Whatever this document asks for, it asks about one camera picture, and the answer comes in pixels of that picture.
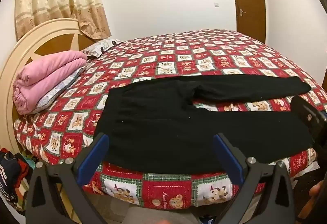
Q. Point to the pink folded quilt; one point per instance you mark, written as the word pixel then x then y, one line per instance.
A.
pixel 48 73

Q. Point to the black pants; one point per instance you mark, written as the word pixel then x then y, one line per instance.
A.
pixel 158 124

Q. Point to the person's right hand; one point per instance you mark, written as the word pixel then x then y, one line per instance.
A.
pixel 314 192

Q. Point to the pile of dark clothes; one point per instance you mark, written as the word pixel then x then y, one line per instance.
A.
pixel 11 175

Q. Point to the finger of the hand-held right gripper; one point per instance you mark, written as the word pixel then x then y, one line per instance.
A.
pixel 305 114

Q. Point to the grey patterned pillow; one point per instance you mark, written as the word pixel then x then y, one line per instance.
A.
pixel 101 46

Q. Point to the cream and brown headboard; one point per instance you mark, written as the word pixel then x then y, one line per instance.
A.
pixel 23 50

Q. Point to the red printed patchwork blanket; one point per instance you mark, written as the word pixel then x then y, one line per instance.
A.
pixel 178 55

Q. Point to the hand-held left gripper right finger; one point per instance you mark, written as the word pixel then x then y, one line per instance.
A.
pixel 228 160

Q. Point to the pale floral pillow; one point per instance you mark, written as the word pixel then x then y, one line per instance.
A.
pixel 60 88

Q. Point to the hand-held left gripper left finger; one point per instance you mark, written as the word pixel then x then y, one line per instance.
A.
pixel 93 160

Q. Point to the brown wooden door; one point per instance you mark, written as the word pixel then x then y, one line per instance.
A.
pixel 249 2

